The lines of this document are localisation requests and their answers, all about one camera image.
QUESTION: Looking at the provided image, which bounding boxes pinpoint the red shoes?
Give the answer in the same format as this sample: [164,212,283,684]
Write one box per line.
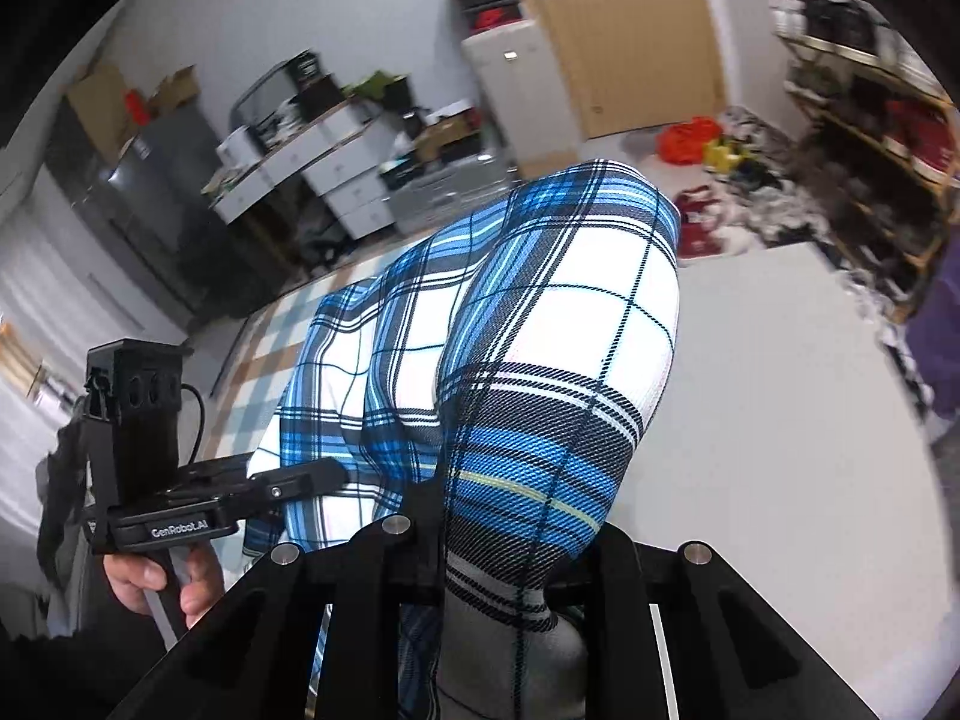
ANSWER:
[671,184,734,260]

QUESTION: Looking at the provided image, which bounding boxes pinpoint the brown checked blanket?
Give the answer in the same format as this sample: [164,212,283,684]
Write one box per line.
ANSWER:
[199,251,421,481]

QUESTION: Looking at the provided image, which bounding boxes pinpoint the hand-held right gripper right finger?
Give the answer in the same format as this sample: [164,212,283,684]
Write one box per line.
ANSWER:
[544,525,882,720]

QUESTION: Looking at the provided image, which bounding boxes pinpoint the wooden door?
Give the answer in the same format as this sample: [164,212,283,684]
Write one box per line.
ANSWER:
[504,0,730,141]

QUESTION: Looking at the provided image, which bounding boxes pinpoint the grey printer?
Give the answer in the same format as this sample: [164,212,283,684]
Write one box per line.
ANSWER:
[229,52,340,145]

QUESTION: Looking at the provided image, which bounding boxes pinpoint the grey storage crate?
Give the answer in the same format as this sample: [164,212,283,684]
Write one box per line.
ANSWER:
[379,152,520,235]

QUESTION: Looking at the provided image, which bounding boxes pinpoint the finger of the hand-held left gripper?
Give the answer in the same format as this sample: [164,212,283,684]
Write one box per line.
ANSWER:
[244,460,347,502]

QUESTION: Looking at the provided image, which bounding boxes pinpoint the black cable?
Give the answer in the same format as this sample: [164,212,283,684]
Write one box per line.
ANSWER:
[178,382,208,467]

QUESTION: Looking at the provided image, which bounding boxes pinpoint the open cardboard box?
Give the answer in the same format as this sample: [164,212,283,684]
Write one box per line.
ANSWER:
[146,66,201,115]
[64,60,137,160]

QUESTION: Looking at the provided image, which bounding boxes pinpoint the wooden shoe rack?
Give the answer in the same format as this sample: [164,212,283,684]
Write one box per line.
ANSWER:
[750,0,960,325]

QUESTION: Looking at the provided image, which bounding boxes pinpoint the green bag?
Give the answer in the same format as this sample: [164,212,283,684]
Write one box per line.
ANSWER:
[349,71,413,103]

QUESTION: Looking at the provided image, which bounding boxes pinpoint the purple cloth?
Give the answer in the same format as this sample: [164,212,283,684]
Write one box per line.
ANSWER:
[904,240,960,422]

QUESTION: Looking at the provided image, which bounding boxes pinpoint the person's left hand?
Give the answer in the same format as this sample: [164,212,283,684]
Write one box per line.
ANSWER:
[103,538,226,631]

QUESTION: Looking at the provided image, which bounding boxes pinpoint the blue plaid shirt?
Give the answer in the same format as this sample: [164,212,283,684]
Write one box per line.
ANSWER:
[240,157,685,720]

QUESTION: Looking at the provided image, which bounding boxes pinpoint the white tall cabinet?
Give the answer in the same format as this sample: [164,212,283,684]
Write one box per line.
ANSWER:
[461,19,584,182]

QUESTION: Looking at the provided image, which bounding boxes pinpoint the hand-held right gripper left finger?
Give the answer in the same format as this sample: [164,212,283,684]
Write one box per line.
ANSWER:
[105,480,451,720]

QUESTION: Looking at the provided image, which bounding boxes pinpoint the dark grey refrigerator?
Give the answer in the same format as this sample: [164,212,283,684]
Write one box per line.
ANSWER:
[45,101,257,317]

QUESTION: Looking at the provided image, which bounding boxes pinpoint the white desk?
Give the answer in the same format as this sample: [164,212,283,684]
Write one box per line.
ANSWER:
[210,101,385,227]

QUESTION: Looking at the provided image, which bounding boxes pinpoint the orange-red plastic bag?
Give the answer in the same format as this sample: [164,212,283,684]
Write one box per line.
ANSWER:
[656,116,725,166]

